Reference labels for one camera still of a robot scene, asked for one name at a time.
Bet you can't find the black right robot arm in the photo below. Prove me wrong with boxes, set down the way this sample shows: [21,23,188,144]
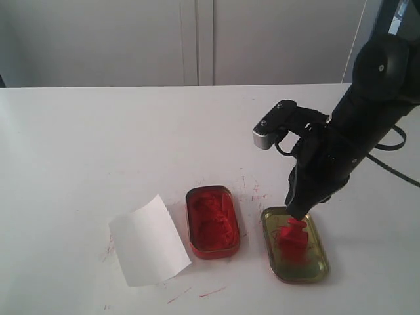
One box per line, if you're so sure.
[285,34,419,220]

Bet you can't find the dark window frame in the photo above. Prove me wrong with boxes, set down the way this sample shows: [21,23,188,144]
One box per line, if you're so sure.
[354,0,420,83]

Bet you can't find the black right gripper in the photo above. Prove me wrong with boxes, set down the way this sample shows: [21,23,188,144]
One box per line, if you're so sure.
[285,108,358,220]

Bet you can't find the red plastic stamp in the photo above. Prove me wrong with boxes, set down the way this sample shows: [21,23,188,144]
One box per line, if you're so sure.
[276,217,308,264]

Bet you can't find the white paper sheet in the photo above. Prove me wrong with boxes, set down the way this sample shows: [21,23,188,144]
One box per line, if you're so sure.
[109,195,191,287]

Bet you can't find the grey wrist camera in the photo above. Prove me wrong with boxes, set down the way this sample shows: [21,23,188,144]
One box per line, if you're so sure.
[253,100,297,150]

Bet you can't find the brass tin lid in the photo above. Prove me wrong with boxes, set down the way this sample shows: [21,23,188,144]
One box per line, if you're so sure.
[261,207,329,284]

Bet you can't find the thin black camera cable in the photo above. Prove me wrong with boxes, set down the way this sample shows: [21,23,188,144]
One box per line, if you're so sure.
[274,131,303,156]

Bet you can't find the red ink paste tin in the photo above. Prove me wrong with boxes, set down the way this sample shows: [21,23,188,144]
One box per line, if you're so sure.
[186,185,241,260]

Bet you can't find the white cabinet doors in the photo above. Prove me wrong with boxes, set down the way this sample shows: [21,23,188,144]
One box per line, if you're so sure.
[1,1,366,87]

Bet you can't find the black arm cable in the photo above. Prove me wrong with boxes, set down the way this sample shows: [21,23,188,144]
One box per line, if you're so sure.
[367,123,420,188]

